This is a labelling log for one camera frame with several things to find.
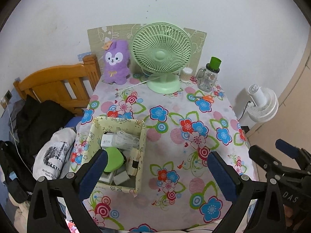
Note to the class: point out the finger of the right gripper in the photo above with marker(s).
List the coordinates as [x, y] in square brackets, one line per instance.
[300, 155]
[273, 166]

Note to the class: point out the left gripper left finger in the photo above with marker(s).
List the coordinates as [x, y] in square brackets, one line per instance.
[45, 215]

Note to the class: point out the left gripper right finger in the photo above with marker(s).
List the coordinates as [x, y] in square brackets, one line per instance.
[268, 214]

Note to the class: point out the white 45W charger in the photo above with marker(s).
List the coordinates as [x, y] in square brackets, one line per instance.
[106, 140]

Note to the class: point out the white clip fan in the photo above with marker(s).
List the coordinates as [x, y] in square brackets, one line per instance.
[264, 104]

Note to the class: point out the white printed bag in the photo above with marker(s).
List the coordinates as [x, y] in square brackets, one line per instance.
[53, 155]

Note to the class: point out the small white plug charger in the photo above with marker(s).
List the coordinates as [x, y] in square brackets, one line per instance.
[121, 178]

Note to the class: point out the floral tablecloth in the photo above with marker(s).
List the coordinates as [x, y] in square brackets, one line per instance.
[177, 189]

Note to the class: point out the green round case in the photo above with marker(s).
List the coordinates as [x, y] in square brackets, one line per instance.
[115, 159]

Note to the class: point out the black clothing pile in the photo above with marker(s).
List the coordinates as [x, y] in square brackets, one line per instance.
[36, 123]

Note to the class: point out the glass mason jar mug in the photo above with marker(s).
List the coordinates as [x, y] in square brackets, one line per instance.
[207, 76]

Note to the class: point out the yellow cartoon fabric basket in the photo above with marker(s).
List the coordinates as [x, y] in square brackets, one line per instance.
[103, 125]

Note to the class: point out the cream round cartoon item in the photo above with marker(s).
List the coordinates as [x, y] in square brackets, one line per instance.
[133, 162]

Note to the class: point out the clear floss pick box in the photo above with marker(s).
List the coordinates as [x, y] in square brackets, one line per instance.
[125, 141]

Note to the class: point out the cotton swab container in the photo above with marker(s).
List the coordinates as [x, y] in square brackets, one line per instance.
[185, 74]

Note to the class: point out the wooden bed headboard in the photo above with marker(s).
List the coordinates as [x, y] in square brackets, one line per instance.
[62, 84]

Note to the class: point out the green desk fan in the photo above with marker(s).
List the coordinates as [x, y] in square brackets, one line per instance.
[162, 49]

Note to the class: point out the purple plush toy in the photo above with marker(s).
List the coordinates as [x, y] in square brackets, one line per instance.
[116, 59]

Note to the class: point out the orange handled scissors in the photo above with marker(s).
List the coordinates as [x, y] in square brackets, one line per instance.
[207, 98]

